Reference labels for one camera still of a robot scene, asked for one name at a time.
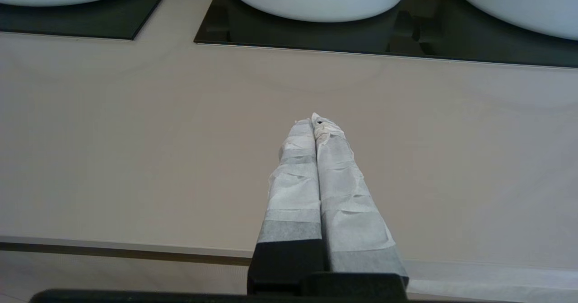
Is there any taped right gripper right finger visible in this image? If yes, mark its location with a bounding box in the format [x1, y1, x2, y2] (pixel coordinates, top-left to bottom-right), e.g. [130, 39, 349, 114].
[312, 112, 410, 288]

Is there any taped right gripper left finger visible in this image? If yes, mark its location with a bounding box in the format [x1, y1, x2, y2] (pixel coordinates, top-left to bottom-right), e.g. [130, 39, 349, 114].
[247, 119, 326, 294]

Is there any black glass cooktop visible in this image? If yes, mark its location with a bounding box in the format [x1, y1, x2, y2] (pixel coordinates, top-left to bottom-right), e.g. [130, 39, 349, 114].
[0, 0, 177, 41]
[193, 0, 578, 69]

